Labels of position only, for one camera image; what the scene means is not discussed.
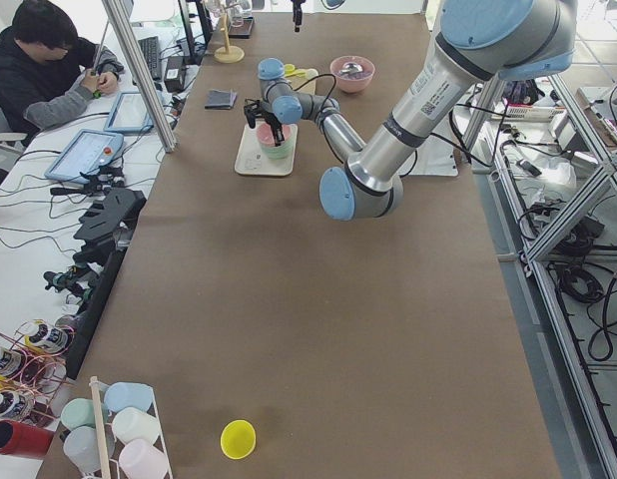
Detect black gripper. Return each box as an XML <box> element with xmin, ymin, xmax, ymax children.
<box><xmin>243</xmin><ymin>99</ymin><xmax>284</xmax><ymax>146</ymax></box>
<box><xmin>292</xmin><ymin>0</ymin><xmax>305</xmax><ymax>32</ymax></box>

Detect small pink bowl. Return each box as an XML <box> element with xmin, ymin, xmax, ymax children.
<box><xmin>256</xmin><ymin>123</ymin><xmax>292</xmax><ymax>147</ymax></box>

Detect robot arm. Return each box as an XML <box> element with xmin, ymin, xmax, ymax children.
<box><xmin>244</xmin><ymin>0</ymin><xmax>577</xmax><ymax>221</ymax></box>

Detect large pink bowl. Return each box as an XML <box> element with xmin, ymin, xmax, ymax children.
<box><xmin>329</xmin><ymin>55</ymin><xmax>375</xmax><ymax>93</ymax></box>

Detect stacked green bowls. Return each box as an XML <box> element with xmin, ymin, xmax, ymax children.
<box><xmin>259</xmin><ymin>137</ymin><xmax>294</xmax><ymax>160</ymax></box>

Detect cream rabbit tray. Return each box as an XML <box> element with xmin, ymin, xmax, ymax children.
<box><xmin>234</xmin><ymin>122</ymin><xmax>298</xmax><ymax>177</ymax></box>

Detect grey folded cloth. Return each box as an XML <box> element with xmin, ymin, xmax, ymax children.
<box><xmin>205</xmin><ymin>89</ymin><xmax>238</xmax><ymax>110</ymax></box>

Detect wooden cutting board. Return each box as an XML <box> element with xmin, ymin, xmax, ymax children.
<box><xmin>289</xmin><ymin>76</ymin><xmax>316</xmax><ymax>94</ymax></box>

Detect lemon half slice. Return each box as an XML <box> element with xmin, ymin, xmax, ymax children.
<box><xmin>284</xmin><ymin>63</ymin><xmax>297</xmax><ymax>77</ymax></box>

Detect wooden cup tree stand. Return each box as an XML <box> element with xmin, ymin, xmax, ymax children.
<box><xmin>214</xmin><ymin>13</ymin><xmax>245</xmax><ymax>64</ymax></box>

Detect metal ice scoop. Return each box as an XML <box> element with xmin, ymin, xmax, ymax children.
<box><xmin>337</xmin><ymin>62</ymin><xmax>364</xmax><ymax>79</ymax></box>

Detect blue teach pendant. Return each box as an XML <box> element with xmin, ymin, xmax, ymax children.
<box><xmin>104</xmin><ymin>91</ymin><xmax>153</xmax><ymax>135</ymax></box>
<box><xmin>44</xmin><ymin>129</ymin><xmax>124</xmax><ymax>185</ymax></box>

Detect person in black hoodie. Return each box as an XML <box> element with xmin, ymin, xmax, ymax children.
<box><xmin>0</xmin><ymin>1</ymin><xmax>124</xmax><ymax>143</ymax></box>

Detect yellow plastic cup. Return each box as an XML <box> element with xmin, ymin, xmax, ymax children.
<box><xmin>220</xmin><ymin>419</ymin><xmax>257</xmax><ymax>460</ymax></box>

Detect white cup rack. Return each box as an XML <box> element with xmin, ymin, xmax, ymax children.
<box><xmin>61</xmin><ymin>376</ymin><xmax>174</xmax><ymax>478</ymax></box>

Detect red can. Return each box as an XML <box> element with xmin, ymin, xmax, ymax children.
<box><xmin>0</xmin><ymin>420</ymin><xmax>54</xmax><ymax>459</ymax></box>

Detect aluminium frame post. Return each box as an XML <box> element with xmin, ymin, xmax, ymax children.
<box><xmin>102</xmin><ymin>0</ymin><xmax>177</xmax><ymax>154</ymax></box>

